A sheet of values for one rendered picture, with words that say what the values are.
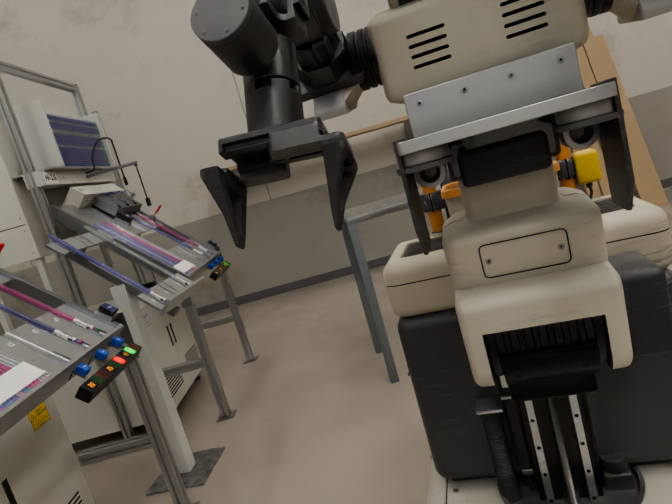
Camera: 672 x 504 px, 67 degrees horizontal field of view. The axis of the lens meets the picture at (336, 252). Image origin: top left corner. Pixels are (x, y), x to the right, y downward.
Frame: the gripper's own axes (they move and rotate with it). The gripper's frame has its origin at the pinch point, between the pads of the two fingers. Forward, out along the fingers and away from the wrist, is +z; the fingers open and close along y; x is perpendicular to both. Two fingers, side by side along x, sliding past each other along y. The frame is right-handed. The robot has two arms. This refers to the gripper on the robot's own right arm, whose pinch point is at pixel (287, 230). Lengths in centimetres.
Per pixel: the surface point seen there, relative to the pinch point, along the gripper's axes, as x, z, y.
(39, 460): 98, 27, -118
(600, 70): 386, -211, 172
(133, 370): 111, 3, -93
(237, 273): 404, -96, -179
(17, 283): 90, -29, -120
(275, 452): 162, 39, -65
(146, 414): 118, 18, -94
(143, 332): 134, -13, -104
